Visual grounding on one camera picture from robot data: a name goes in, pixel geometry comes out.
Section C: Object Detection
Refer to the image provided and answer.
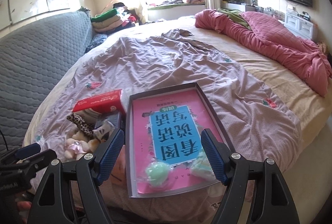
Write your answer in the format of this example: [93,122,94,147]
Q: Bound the pink dress teddy bear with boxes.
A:
[64,131,100,160]

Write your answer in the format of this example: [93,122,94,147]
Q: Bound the leopard print scrunchie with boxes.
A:
[66,113,94,139]

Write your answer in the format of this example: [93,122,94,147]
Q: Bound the black white striped packet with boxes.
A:
[93,121,115,142]

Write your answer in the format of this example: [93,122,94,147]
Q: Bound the pale green soft item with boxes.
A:
[190,149,216,181]

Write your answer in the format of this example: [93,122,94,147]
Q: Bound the green round plush ball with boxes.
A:
[145,162,171,187]

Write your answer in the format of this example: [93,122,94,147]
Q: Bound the operator hand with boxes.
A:
[16,200,32,224]

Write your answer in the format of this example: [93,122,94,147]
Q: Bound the mauve bed sheet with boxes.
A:
[33,28,303,219]

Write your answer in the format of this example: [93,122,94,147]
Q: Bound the dark blue small box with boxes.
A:
[95,111,123,132]

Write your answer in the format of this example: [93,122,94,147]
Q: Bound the grey quilted headboard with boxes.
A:
[1,9,93,153]

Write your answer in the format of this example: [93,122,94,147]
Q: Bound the red white tissue box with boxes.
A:
[73,90,126,123]

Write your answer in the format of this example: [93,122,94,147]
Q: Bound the beige round mattress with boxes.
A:
[22,17,331,149]

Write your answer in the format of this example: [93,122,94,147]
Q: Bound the dark shallow box tray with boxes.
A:
[124,82,235,199]

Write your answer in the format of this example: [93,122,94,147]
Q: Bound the pink children's book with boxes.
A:
[131,88,225,195]

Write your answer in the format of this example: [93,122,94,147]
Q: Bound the folded clothes pile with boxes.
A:
[90,2,140,34]

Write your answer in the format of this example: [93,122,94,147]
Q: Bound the pink quilt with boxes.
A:
[195,9,331,97]

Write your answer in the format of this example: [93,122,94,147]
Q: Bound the white drawer cabinet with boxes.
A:
[284,13,317,42]

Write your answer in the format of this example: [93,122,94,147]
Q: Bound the green cloth on quilt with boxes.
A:
[217,8,251,30]

